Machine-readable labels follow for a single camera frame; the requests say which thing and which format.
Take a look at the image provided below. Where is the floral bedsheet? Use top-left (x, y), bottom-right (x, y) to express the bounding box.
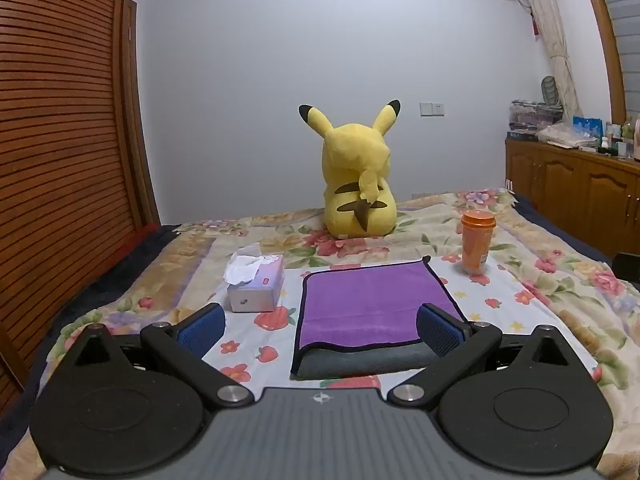
top-left (0, 189), bottom-right (640, 480)

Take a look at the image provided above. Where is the group of small bottles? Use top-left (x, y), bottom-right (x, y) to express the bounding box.
top-left (599, 117), bottom-right (640, 162)

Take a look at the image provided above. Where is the clear storage bag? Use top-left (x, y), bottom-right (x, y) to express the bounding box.
top-left (507, 100), bottom-right (564, 134)

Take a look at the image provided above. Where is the orange lidded cup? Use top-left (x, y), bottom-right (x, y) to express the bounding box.
top-left (460, 210), bottom-right (497, 276)

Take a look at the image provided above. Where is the wooden cabinet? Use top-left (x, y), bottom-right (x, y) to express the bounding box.
top-left (505, 137), bottom-right (640, 262)

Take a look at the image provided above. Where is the wooden louvred wardrobe door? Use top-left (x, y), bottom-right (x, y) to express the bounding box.
top-left (0, 0), bottom-right (162, 411)

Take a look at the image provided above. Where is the tissue box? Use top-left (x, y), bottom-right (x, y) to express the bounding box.
top-left (224, 254), bottom-right (286, 314)

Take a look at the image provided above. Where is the blue box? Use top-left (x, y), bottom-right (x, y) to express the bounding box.
top-left (572, 116), bottom-right (604, 139)

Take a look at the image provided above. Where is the folded beige cloth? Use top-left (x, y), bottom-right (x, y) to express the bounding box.
top-left (537, 125), bottom-right (601, 149)

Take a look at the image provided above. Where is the yellow plush toy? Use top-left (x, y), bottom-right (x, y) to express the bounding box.
top-left (298, 100), bottom-right (402, 239)

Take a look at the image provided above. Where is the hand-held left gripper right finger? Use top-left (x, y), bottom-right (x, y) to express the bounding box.
top-left (388, 302), bottom-right (585, 409)

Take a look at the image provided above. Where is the grey mesh object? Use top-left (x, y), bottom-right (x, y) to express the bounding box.
top-left (540, 76), bottom-right (562, 106)

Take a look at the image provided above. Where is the beige curtain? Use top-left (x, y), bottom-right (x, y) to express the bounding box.
top-left (510, 0), bottom-right (582, 117)

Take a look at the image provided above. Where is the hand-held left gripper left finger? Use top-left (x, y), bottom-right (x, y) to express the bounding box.
top-left (60, 302), bottom-right (253, 409)

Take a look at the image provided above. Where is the purple and grey towel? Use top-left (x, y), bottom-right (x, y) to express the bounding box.
top-left (290, 256), bottom-right (469, 380)

